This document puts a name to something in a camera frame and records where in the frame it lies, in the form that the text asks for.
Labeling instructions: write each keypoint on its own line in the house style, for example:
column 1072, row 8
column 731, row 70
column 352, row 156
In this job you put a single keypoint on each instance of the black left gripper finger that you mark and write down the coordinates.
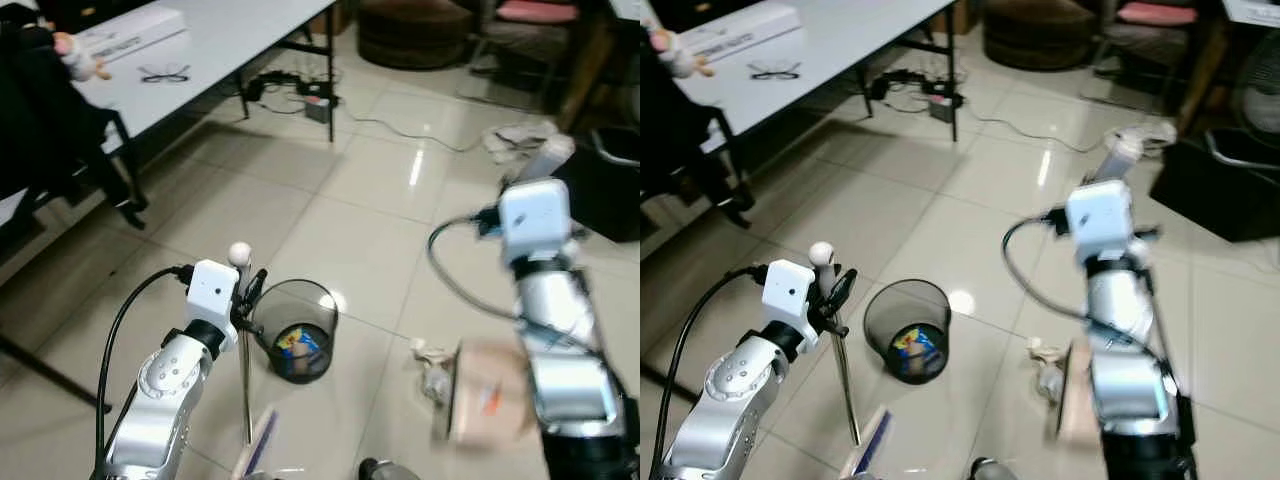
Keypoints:
column 261, row 284
column 848, row 285
column 827, row 285
column 246, row 283

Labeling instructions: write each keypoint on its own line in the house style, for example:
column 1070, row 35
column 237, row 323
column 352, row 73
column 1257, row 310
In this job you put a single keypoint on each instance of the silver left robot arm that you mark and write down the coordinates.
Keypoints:
column 735, row 385
column 165, row 385

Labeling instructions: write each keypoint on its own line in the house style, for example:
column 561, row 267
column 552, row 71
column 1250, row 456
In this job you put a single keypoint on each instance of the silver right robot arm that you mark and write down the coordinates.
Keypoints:
column 1130, row 380
column 565, row 390

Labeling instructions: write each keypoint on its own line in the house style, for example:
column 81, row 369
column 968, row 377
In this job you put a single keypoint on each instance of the dark floor fan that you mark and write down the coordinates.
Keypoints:
column 1260, row 100

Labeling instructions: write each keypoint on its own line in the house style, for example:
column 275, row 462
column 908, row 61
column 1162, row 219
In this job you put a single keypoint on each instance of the person's hand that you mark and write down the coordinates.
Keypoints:
column 80, row 60
column 685, row 55

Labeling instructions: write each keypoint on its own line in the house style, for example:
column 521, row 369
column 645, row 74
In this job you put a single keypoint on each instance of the black mesh waste bin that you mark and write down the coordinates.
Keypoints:
column 270, row 310
column 885, row 310

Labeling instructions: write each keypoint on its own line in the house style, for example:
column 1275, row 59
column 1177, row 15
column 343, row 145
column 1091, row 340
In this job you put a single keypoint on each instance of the colourful wrapper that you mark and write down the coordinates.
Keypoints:
column 302, row 345
column 918, row 350

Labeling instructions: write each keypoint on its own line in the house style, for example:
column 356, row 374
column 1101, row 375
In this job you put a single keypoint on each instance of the black furniture foot bar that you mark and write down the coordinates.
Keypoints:
column 660, row 382
column 50, row 375

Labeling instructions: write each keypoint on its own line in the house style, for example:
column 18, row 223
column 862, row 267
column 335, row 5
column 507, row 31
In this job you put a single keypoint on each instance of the grey power adapter box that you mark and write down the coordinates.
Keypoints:
column 318, row 108
column 942, row 106

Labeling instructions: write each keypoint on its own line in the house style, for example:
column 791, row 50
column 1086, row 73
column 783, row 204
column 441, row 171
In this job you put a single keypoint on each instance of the crumpled white paper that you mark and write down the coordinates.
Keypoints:
column 432, row 365
column 1045, row 370

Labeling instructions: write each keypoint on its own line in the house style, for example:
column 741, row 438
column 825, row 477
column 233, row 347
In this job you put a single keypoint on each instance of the black power strip with plugs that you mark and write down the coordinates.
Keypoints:
column 905, row 82
column 285, row 85

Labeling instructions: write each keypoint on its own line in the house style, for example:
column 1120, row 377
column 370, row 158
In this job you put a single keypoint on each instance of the grey robot foot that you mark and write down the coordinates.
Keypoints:
column 990, row 470
column 385, row 470

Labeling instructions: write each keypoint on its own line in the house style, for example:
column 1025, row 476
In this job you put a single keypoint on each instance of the black-framed glasses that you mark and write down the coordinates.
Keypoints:
column 762, row 70
column 152, row 73

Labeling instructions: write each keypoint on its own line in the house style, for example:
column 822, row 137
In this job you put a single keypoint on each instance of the white table with black legs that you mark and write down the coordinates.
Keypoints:
column 230, row 50
column 850, row 50

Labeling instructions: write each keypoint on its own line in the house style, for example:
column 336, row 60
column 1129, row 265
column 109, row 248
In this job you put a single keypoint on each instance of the person in black coat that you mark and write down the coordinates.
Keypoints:
column 665, row 110
column 40, row 120

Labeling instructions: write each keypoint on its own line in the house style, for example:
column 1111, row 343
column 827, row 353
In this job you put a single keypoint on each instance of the black box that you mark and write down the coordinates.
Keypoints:
column 1220, row 195
column 600, row 190

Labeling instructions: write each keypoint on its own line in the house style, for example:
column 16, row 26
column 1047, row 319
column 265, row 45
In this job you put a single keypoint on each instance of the long white cardboard box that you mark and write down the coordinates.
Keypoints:
column 130, row 30
column 745, row 25

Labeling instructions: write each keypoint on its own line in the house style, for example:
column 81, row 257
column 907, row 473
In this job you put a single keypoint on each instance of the round brown ottoman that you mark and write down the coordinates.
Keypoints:
column 1040, row 35
column 415, row 35

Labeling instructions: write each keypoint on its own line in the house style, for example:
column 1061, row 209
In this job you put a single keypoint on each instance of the crumpled white cloth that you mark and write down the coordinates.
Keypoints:
column 1150, row 132
column 520, row 140

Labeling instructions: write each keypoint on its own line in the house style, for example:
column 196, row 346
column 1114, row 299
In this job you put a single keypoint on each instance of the chair with red seat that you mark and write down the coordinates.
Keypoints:
column 1155, row 14
column 535, row 12

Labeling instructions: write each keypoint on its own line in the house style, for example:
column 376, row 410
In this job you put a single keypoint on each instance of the white paper sheet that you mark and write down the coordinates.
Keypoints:
column 1255, row 10

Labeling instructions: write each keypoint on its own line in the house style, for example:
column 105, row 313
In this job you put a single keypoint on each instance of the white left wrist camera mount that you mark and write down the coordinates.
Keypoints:
column 212, row 290
column 788, row 295

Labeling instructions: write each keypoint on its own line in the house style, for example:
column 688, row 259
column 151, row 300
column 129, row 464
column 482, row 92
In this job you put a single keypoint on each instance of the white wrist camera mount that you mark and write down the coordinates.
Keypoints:
column 1100, row 215
column 535, row 215
column 212, row 290
column 788, row 295

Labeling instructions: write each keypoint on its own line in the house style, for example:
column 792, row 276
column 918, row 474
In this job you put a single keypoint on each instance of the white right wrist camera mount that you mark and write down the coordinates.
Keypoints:
column 1100, row 215
column 535, row 215

